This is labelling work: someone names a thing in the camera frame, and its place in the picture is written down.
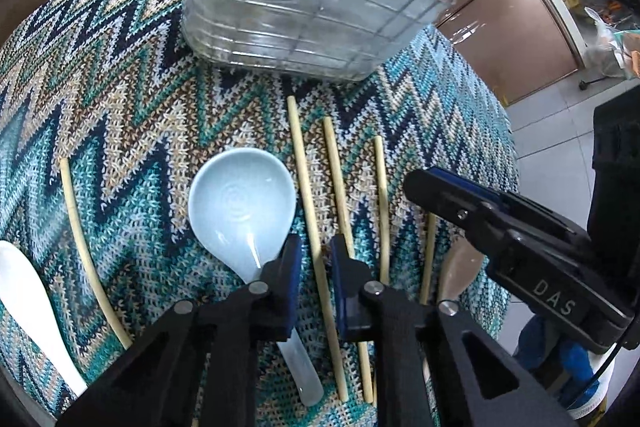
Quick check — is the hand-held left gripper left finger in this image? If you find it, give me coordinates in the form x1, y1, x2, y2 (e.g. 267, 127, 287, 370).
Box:
57, 234, 303, 427

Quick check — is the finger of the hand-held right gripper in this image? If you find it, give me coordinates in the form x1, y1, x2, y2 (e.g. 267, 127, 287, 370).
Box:
402, 169, 506, 258
427, 166, 591, 240

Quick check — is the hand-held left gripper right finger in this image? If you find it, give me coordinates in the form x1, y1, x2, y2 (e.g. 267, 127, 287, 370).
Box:
330, 234, 576, 427

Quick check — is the bamboo chopstick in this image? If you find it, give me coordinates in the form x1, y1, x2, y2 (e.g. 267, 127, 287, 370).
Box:
374, 136, 392, 285
286, 96, 349, 404
419, 213, 437, 305
59, 158, 133, 350
322, 117, 375, 404

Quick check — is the beige spoon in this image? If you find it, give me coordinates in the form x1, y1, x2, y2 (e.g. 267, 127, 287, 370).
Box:
437, 239, 486, 305

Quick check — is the light blue ceramic spoon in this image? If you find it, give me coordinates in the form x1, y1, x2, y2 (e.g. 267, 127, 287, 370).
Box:
188, 148, 326, 408

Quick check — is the white ceramic spoon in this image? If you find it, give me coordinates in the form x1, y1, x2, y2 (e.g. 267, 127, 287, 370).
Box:
0, 239, 88, 400

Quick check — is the brown kitchen cabinet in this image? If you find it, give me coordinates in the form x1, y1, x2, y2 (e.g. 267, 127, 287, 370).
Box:
435, 0, 586, 108

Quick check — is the clear plastic bag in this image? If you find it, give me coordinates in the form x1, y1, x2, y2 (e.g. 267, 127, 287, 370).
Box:
582, 4, 636, 80

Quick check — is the floral orange cloth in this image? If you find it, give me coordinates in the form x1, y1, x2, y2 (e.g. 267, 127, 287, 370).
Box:
617, 29, 640, 80

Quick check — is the zigzag knit tablecloth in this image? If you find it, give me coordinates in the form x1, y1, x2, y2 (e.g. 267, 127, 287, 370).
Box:
0, 0, 516, 427

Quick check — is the black cable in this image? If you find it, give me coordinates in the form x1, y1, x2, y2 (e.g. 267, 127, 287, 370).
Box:
590, 337, 628, 380

